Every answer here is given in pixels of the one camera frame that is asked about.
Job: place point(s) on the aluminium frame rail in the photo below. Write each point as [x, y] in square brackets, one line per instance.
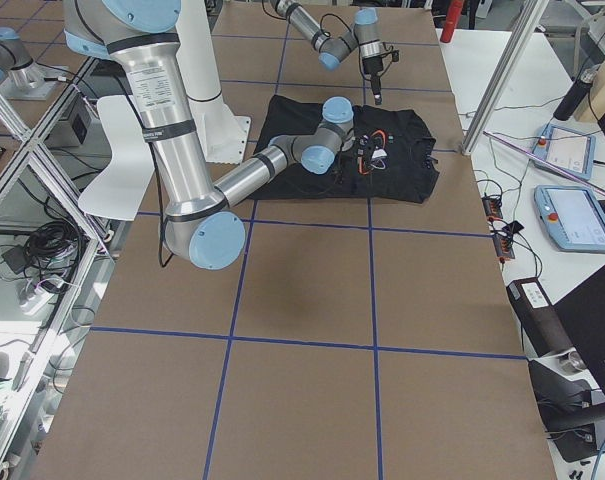
[33, 153]

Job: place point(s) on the grey electrical box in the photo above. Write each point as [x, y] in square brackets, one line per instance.
[71, 129]

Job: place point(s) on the white power strip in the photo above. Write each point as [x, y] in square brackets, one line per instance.
[35, 296]

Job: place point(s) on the black monitor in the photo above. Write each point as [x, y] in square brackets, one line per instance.
[573, 413]

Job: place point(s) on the black graphic t-shirt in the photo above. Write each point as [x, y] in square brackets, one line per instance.
[408, 170]

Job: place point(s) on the black water bottle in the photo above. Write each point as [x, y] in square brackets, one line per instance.
[577, 92]

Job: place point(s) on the white plastic chair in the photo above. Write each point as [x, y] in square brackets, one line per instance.
[118, 191]

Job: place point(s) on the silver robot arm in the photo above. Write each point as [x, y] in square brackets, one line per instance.
[166, 52]
[362, 36]

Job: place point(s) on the far blue teach pendant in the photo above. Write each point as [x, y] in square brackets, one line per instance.
[567, 149]

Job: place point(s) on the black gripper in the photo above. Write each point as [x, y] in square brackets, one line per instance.
[372, 68]
[360, 149]

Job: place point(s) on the near blue teach pendant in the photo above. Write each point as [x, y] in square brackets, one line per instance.
[572, 217]

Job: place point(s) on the orange terminal block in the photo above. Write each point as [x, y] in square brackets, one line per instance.
[500, 229]

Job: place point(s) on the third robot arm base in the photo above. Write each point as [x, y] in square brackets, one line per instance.
[21, 77]

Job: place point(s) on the aluminium frame post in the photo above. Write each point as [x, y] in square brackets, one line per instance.
[519, 39]

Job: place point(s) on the blue teach pendant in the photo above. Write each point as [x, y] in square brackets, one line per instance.
[567, 149]
[572, 217]

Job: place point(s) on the red bottle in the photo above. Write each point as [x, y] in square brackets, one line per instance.
[451, 21]

